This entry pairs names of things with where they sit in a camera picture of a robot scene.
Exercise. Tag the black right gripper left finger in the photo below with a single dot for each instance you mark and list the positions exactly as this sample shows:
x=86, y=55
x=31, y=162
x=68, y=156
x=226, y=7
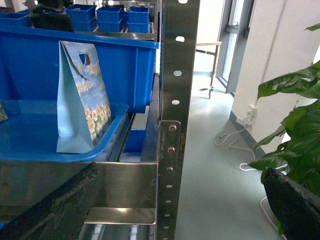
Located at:
x=61, y=214

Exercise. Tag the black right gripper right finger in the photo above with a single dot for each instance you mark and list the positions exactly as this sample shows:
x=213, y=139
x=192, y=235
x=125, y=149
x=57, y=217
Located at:
x=295, y=207

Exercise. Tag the flower gift bag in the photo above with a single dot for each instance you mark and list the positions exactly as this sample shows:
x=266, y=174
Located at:
x=83, y=107

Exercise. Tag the green potted plant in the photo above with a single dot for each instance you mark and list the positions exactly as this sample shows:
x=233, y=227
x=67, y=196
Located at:
x=299, y=157

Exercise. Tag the shallow blue plastic tray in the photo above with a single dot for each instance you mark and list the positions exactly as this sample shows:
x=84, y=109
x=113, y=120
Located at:
x=31, y=133

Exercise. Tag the stainless steel flow rack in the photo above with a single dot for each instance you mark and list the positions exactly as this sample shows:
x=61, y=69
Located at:
x=139, y=183

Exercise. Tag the large blue plastic bin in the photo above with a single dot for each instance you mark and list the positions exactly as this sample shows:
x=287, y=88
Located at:
x=29, y=65

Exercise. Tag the white wall power adapter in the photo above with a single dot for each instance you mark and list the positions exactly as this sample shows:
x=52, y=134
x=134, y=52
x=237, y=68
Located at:
x=247, y=120

